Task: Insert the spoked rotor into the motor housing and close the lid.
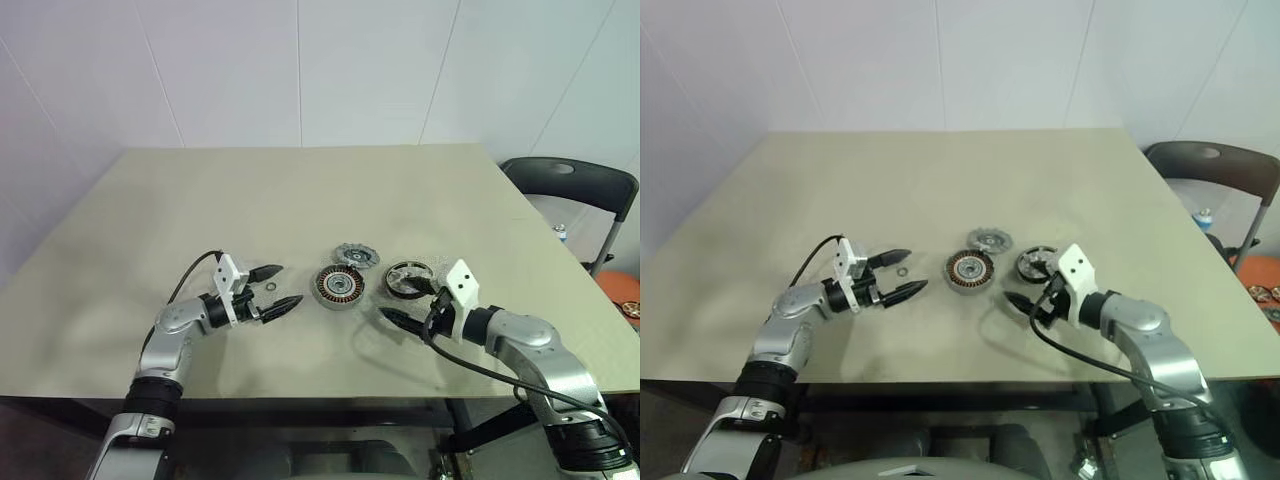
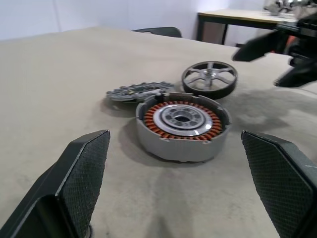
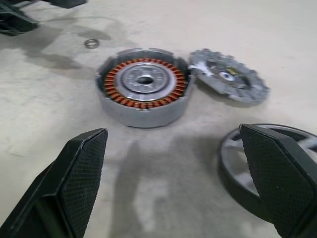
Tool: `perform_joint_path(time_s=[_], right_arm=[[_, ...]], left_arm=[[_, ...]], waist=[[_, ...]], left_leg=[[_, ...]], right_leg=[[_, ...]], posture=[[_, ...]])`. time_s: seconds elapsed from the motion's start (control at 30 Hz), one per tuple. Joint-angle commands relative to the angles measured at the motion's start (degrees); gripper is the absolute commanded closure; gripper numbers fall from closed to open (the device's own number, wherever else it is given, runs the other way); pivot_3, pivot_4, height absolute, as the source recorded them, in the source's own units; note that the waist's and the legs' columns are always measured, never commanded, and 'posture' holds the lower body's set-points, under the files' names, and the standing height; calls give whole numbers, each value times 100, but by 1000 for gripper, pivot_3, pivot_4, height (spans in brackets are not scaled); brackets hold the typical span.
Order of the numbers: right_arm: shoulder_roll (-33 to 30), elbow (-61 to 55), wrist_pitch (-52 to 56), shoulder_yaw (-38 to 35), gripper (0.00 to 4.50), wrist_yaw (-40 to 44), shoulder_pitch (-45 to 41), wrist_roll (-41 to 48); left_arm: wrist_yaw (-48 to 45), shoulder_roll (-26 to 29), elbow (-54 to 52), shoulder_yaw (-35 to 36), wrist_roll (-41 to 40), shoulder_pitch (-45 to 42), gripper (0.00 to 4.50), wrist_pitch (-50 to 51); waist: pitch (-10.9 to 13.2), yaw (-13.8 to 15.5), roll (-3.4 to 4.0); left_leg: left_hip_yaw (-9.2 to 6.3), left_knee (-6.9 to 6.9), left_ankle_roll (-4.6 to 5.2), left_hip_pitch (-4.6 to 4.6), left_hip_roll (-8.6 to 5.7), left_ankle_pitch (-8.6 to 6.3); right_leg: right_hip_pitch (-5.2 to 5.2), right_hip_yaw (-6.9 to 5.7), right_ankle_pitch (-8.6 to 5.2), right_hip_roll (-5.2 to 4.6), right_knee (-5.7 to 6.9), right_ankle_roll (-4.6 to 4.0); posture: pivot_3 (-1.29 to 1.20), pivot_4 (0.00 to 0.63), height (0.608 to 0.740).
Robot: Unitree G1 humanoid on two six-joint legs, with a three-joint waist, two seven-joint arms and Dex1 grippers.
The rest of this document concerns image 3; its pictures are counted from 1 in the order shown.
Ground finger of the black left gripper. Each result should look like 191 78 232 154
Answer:
0 4 39 37
48 0 88 8

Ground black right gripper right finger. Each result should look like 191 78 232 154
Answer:
239 123 317 238

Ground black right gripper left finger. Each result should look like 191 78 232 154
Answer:
0 128 108 238

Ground silver motor housing copper windings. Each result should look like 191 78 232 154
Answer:
95 47 195 129

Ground silver round metal motor housing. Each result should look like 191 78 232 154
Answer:
188 48 270 108

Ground small metal washer ring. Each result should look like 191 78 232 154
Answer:
84 39 99 50

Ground black rotor ring silver spokes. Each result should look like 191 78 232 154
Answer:
217 123 317 208

